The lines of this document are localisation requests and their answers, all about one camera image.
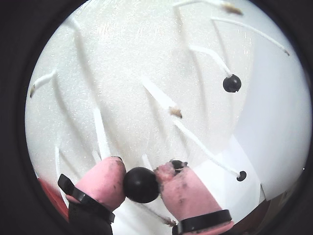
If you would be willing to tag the thick white pipe cleaner stem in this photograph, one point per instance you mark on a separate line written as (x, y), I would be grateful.
(101, 137)

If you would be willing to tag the bent white pipe cleaner stem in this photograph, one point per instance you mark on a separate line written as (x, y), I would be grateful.
(161, 216)

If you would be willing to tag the red collapsible silicone cup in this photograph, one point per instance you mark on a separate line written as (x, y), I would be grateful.
(53, 198)

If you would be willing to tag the white foam board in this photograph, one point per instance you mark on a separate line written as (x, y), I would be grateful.
(122, 73)

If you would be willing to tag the pink tipped gripper finger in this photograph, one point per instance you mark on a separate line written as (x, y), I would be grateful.
(188, 195)
(102, 183)

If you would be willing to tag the white paper sheet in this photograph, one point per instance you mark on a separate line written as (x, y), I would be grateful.
(232, 191)

